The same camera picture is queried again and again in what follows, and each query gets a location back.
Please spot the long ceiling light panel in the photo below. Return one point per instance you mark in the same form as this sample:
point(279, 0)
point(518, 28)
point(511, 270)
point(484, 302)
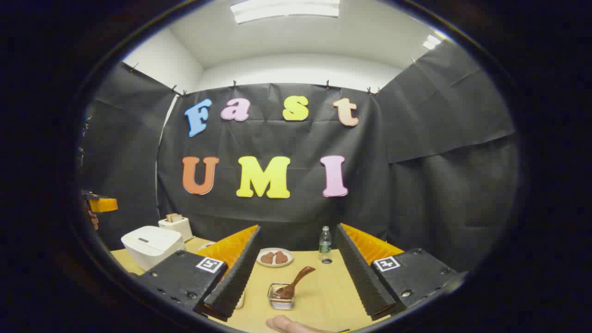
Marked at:
point(284, 10)

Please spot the white toaster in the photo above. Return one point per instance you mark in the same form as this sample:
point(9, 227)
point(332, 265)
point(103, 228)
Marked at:
point(178, 228)

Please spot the brown wooden spoon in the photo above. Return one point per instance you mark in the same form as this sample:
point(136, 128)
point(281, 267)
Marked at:
point(296, 280)

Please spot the black backdrop cloth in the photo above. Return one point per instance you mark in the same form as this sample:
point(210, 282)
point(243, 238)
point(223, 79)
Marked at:
point(277, 138)

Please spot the white round plate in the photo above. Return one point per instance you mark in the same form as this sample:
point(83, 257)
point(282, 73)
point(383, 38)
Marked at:
point(276, 265)

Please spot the clear water bottle green label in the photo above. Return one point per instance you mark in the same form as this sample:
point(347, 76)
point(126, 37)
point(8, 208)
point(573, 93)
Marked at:
point(325, 245)

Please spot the clear rice container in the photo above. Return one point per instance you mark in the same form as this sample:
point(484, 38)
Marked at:
point(240, 301)

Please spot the small ceiling light panel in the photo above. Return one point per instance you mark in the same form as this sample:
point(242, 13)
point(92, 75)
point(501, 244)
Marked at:
point(431, 43)

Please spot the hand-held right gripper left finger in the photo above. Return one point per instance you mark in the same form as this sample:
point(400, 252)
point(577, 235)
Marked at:
point(236, 277)

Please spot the white divided seasoning dish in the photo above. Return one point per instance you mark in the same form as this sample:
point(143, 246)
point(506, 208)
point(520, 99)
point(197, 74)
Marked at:
point(206, 244)

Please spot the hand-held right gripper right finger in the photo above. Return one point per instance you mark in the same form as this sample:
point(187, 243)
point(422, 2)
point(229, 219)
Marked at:
point(363, 277)

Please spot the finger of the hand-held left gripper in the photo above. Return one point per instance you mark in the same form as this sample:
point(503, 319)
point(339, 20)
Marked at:
point(104, 205)

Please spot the brown meat piece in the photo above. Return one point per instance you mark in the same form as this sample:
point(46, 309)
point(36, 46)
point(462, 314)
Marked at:
point(267, 258)
point(281, 257)

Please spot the white rice cooker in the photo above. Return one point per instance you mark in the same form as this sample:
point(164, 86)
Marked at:
point(150, 243)

